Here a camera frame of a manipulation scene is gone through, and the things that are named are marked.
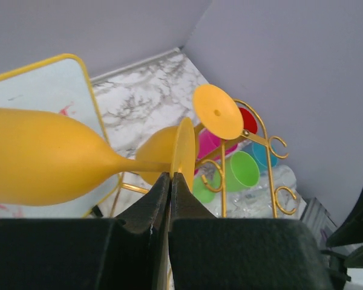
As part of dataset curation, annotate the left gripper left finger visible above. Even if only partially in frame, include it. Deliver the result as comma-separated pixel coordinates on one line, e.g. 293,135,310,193
0,173,171,289

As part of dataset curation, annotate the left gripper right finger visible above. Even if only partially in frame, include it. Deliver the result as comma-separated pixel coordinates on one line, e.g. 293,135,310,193
168,173,333,289

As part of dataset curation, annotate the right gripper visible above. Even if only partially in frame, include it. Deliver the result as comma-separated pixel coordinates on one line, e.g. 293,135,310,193
320,188,363,283

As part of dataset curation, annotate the green wine glass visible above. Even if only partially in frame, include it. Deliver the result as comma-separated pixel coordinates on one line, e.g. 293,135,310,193
193,151,260,203

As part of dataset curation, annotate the orange wine glass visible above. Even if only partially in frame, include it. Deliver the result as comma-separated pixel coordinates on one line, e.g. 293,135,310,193
0,108,195,206
135,84,244,190

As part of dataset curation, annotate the pink wine glass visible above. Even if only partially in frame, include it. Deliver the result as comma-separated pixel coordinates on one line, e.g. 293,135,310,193
194,125,220,161

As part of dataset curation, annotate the teal wine glass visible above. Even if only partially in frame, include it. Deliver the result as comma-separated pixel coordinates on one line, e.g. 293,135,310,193
252,143,278,172

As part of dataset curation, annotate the red wine glass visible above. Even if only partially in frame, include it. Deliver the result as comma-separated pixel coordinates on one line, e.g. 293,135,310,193
239,108,258,134

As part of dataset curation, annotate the black whiteboard marker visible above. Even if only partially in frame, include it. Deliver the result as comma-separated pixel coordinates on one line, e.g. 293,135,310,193
90,205,103,218

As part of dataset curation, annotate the yellow framed whiteboard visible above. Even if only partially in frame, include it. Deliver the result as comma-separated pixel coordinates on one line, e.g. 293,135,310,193
0,54,119,219

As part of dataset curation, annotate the gold wire glass rack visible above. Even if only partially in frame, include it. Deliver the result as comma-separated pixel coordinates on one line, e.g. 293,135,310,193
108,98,298,290

